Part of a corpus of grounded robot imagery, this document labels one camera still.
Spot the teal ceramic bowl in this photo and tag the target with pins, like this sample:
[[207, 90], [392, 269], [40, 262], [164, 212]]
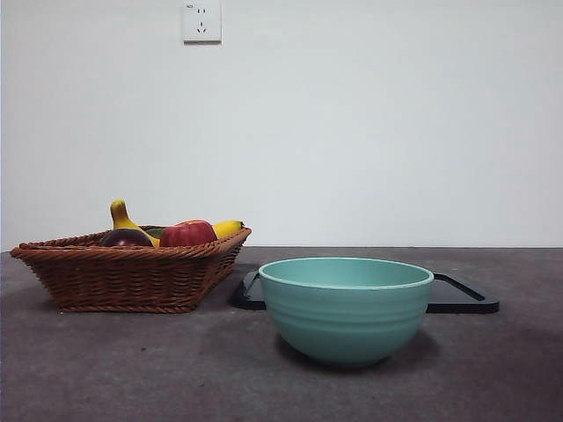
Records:
[[347, 325]]

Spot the dark purple plum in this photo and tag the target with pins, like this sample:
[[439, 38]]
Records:
[[125, 238]]

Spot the red apple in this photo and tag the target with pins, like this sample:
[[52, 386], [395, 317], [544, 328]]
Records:
[[189, 233]]

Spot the green avocado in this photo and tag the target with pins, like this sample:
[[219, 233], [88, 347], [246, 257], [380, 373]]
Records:
[[156, 231]]

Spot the yellow banana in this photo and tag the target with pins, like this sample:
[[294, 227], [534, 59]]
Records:
[[119, 220]]

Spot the brown wicker basket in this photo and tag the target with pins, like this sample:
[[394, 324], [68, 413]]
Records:
[[123, 281]]

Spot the dark teal tray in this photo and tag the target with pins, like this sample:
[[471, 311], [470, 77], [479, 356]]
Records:
[[462, 303]]

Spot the white wall socket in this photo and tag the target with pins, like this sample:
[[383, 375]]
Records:
[[202, 22]]

